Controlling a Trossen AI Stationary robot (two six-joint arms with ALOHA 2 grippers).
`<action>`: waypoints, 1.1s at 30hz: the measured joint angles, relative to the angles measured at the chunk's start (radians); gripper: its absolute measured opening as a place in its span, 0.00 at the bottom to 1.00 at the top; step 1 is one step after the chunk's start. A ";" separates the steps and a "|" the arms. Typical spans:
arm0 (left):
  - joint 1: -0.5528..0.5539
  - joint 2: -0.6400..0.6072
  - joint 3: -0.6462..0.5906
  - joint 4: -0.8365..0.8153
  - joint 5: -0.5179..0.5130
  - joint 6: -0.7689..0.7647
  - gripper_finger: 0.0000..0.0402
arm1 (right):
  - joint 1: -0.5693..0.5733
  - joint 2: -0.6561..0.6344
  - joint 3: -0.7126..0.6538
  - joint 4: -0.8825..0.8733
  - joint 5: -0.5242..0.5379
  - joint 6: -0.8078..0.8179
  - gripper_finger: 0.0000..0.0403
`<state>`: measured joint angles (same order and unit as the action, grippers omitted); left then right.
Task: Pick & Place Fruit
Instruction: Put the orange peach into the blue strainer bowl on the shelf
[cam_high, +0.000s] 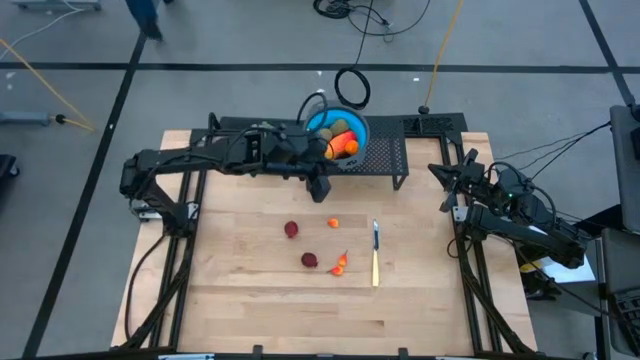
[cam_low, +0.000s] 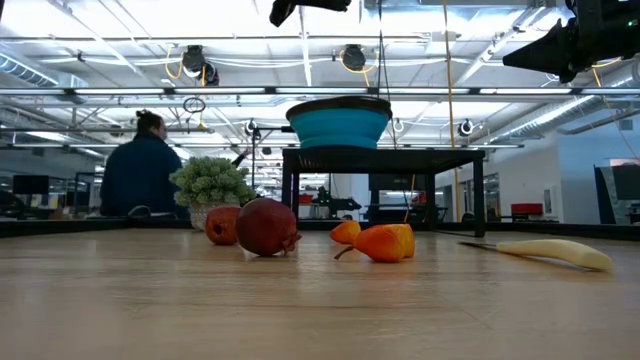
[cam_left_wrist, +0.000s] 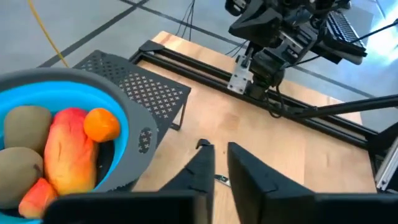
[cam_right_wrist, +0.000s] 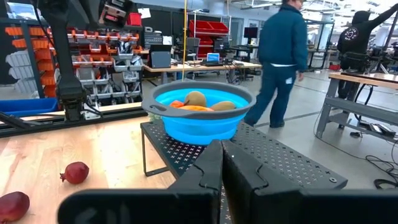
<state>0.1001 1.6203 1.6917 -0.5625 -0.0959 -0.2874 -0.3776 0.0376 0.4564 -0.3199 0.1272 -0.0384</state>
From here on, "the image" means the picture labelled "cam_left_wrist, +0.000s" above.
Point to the dark grey side desk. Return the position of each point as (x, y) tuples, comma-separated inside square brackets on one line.
[(351, 56)]

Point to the blue collapsible bowl grey rim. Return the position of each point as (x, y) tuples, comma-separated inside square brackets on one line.
[(133, 124)]

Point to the silver aluminium bracket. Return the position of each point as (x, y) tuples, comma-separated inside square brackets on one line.
[(388, 169)]

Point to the black keyboard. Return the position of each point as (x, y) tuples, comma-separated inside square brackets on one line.
[(345, 29)]

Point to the brown-green toy kiwi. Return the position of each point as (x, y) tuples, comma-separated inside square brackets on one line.
[(18, 174), (28, 127)]

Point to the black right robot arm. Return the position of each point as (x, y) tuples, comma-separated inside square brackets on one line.
[(267, 71)]

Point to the black perforated metal shelf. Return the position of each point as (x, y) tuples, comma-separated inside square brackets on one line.
[(149, 90)]

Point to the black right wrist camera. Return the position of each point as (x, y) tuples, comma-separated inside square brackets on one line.
[(236, 6)]

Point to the red-yellow toy mango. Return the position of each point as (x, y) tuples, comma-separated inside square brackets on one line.
[(70, 155)]

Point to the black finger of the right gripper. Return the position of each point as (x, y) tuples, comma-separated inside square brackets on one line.
[(258, 29)]

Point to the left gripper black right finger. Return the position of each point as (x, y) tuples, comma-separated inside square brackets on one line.
[(255, 189)]

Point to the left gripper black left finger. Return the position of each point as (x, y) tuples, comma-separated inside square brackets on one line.
[(199, 180)]

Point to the orange toy tangerine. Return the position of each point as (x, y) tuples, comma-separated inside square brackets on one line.
[(101, 125)]

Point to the small orange-red toy pear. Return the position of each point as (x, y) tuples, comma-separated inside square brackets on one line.
[(35, 199)]

